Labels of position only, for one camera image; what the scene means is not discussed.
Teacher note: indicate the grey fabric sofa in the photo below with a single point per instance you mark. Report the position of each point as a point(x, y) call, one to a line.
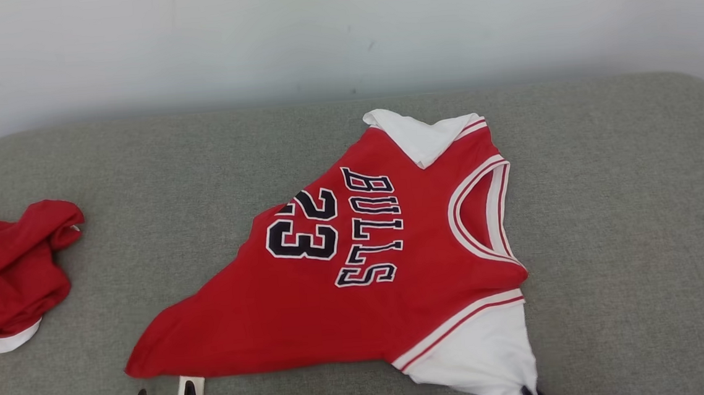
point(625, 203)

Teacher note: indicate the red Bulls 23 jersey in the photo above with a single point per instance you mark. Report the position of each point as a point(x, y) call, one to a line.
point(310, 312)

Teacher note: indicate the red shorts white waistband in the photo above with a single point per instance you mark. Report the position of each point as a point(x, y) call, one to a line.
point(10, 277)

